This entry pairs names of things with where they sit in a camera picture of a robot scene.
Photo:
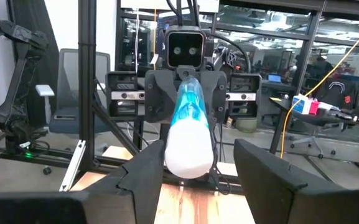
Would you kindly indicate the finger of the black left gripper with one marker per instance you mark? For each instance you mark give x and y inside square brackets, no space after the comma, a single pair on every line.
[218,99]
[159,99]

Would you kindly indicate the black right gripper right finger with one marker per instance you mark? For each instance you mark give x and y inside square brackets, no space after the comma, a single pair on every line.
[275,199]

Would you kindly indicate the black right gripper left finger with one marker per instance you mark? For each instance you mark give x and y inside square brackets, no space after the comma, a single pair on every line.
[135,193]

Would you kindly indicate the blue mouthwash bottle white cap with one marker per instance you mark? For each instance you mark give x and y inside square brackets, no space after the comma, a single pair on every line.
[188,149]

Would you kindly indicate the olive green bag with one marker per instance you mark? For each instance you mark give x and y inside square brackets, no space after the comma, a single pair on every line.
[247,126]

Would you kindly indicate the laptop with blue screen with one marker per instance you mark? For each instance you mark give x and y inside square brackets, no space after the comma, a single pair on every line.
[274,78]

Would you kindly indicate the grey office chair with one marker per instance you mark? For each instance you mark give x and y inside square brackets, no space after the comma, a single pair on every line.
[68,81]

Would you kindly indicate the silver aluminium bar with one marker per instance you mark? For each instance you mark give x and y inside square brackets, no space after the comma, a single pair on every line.
[73,165]

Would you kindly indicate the white blue red box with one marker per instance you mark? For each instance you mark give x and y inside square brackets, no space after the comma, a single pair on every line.
[303,105]

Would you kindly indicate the black caster wheel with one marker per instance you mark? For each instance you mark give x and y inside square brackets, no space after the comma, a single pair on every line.
[46,170]

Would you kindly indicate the person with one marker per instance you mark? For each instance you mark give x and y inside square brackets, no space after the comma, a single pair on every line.
[322,67]

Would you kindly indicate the black chair with jacket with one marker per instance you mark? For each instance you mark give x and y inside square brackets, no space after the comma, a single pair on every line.
[338,93]

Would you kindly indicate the white base plate standoff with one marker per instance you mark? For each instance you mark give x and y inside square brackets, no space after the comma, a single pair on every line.
[215,192]
[181,187]

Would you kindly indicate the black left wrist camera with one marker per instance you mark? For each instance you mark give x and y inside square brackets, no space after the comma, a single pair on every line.
[185,37]

